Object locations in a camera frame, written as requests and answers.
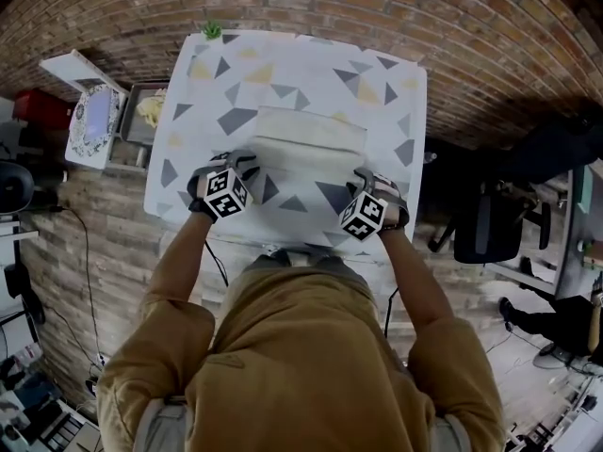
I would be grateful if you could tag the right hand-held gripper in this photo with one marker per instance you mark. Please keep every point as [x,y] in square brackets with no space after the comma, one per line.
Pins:
[365,217]

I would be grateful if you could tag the person's right forearm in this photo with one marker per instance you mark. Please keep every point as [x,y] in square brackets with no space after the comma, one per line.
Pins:
[417,280]

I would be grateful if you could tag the triangle patterned tablecloth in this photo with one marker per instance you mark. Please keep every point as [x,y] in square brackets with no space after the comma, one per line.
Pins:
[292,69]

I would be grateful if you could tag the black office chair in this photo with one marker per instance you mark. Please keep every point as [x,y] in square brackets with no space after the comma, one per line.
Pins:
[490,224]

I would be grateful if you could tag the black fabric bundle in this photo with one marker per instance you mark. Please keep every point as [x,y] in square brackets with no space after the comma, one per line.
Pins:
[556,149]

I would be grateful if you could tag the small green plant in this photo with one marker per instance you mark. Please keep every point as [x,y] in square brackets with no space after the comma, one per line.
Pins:
[212,30]

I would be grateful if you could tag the person's right shoe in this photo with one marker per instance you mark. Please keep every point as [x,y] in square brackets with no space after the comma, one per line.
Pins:
[332,261]

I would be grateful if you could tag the white power strip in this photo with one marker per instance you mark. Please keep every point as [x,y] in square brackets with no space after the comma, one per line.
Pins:
[99,361]

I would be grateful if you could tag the person's mustard shirt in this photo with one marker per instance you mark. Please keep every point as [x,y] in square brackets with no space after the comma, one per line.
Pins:
[301,360]

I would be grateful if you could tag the white cloth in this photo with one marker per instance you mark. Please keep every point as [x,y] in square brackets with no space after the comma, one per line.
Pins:
[311,134]

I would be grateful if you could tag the white box lid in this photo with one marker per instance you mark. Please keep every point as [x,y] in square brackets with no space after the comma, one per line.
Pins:
[75,71]

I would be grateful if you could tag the person's left shoe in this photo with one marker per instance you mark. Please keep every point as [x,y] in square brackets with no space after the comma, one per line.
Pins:
[278,256]

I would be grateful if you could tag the grey desk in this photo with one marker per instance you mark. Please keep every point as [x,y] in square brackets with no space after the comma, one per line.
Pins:
[575,233]

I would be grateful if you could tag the person's shoe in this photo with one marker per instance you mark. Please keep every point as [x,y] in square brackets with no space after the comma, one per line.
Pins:
[332,261]
[278,256]

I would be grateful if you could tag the person's right hand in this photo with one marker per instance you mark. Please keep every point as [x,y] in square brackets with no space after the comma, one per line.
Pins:
[397,205]

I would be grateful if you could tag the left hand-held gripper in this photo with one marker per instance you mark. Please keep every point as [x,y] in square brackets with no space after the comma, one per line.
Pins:
[223,196]

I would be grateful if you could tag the person's left forearm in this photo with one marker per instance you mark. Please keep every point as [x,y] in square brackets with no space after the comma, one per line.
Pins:
[179,262]

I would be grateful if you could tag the yellow cloth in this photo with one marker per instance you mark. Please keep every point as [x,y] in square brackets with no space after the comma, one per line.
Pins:
[151,107]

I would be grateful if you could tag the red box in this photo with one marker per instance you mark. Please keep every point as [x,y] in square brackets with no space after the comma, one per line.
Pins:
[42,108]

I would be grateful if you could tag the patterned white box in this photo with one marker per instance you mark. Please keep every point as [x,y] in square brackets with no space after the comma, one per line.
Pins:
[94,125]

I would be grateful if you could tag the person's left hand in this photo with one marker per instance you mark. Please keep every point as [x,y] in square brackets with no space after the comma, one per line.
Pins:
[195,191]

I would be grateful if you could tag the grey tray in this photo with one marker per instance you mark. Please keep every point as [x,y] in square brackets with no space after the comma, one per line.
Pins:
[132,125]

